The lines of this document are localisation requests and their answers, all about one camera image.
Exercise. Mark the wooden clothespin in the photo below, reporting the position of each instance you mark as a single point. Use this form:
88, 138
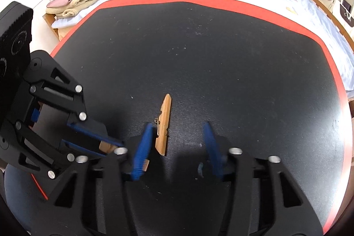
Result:
164, 120
106, 147

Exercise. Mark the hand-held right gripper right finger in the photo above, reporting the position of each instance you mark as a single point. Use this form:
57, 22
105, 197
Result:
213, 150

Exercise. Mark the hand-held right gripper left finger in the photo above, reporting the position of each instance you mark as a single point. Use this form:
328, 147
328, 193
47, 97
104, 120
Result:
142, 150

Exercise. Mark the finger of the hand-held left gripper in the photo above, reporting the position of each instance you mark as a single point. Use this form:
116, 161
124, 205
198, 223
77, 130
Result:
83, 151
91, 129

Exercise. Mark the cream folded blanket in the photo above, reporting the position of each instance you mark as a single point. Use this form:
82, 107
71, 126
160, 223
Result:
80, 5

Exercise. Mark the person's left leg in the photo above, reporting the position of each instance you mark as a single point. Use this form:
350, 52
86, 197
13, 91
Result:
16, 197

